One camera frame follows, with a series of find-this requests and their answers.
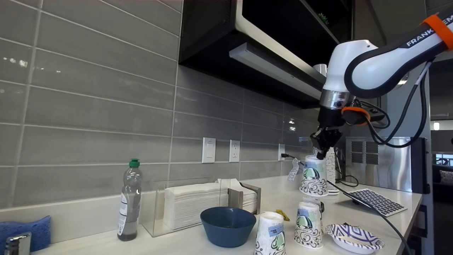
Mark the blue patterned paper plate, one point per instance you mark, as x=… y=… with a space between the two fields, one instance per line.
x=355 y=236

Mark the white mug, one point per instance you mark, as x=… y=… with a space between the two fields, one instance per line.
x=321 y=69

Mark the black overhead kitchen cabinet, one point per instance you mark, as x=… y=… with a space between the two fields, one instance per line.
x=208 y=32

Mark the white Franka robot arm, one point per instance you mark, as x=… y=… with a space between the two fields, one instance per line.
x=377 y=71

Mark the clear bottle green cap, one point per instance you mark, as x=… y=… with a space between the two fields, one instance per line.
x=130 y=202

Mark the white wall switch plate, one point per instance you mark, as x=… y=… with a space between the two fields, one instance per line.
x=209 y=150

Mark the patterned paper cup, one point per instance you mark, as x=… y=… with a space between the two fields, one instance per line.
x=312 y=181
x=309 y=226
x=270 y=235

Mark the blue bowl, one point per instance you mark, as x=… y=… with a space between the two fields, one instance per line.
x=229 y=228

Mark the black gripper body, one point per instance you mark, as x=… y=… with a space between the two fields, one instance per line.
x=328 y=134

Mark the yellow packet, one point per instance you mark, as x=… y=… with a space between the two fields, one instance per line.
x=283 y=215

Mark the tall paper cup stack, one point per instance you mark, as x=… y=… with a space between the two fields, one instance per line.
x=332 y=167

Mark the white napkin stack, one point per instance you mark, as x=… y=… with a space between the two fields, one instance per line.
x=189 y=205

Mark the stainless steel appliance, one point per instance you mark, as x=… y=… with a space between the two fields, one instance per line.
x=394 y=164

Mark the blue sponge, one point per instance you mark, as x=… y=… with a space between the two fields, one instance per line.
x=29 y=229

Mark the silver laptop keyboard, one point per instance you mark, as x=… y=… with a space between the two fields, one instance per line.
x=377 y=201

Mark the clear acrylic napkin holder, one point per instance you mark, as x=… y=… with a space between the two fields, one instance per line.
x=151 y=214

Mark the chrome soap dispenser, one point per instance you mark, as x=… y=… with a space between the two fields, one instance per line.
x=18 y=243

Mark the black wrist camera orange mount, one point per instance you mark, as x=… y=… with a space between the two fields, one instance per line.
x=355 y=115

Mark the under cabinet light strip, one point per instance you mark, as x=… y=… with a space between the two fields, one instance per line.
x=270 y=65

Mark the brown cardboard napkin box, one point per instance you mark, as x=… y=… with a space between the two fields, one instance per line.
x=234 y=198

